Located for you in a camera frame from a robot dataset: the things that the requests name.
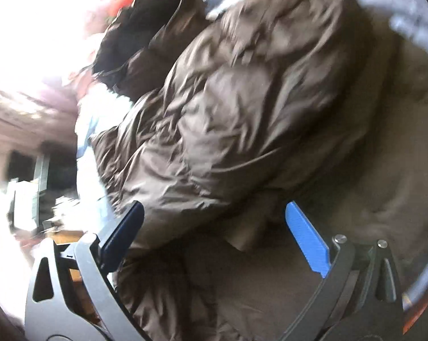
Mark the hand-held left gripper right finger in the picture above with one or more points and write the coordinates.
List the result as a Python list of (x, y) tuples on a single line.
[(306, 236)]

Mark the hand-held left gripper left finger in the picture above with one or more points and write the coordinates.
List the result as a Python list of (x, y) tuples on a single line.
[(123, 231)]

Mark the black computer desk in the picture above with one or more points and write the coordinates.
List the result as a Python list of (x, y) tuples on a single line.
[(54, 163)]

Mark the brown down jacket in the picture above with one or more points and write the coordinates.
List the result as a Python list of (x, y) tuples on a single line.
[(253, 96)]

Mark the yellow wooden cabinet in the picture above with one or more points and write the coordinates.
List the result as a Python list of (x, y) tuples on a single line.
[(70, 238)]

